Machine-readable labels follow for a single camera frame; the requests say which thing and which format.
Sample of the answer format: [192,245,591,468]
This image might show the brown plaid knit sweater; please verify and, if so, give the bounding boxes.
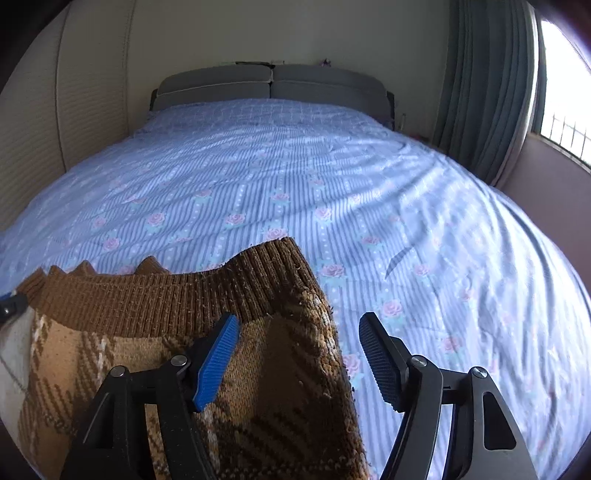
[0,237,370,480]

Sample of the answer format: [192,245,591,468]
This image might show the bed with blue floral quilt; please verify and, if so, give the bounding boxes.
[0,98,591,480]

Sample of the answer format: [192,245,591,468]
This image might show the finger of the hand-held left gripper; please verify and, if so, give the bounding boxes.
[0,291,27,325]

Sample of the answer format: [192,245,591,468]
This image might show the grey padded headboard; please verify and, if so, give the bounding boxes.
[149,89,396,131]

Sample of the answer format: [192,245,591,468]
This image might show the teal curtain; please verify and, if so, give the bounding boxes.
[431,0,541,185]

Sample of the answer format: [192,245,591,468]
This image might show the grey headboard cushion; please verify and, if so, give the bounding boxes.
[152,64,274,112]
[270,64,389,121]

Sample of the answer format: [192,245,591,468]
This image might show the cream wardrobe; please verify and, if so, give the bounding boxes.
[0,0,153,232]

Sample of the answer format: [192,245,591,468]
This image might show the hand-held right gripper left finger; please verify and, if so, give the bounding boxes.
[59,313,241,480]

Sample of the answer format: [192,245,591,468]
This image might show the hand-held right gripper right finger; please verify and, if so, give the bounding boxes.
[359,312,539,480]

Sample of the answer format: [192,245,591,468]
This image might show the barred window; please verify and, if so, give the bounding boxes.
[531,9,591,167]

